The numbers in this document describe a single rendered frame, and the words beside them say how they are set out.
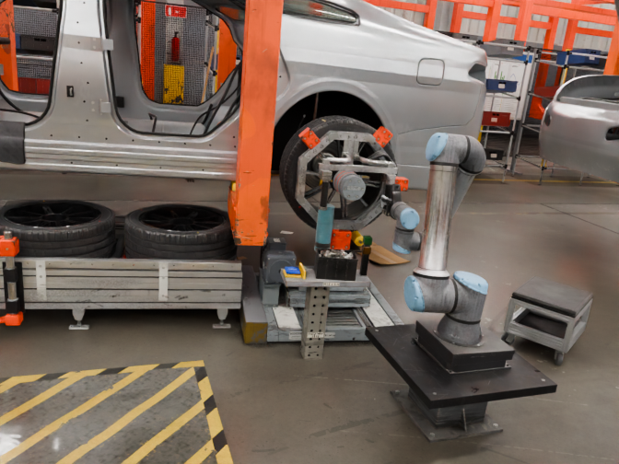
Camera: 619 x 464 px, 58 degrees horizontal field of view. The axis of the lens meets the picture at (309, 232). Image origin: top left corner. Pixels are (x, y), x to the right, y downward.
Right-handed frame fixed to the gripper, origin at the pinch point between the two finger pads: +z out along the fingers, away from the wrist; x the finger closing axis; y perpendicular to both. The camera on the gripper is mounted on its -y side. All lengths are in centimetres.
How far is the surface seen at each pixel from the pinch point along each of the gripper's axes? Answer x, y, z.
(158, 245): -117, 39, 25
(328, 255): -33.4, 26.5, -20.6
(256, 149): -69, -20, 4
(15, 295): -185, 61, 7
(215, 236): -86, 34, 29
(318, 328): -35, 65, -23
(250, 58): -75, -62, 4
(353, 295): -4, 66, 21
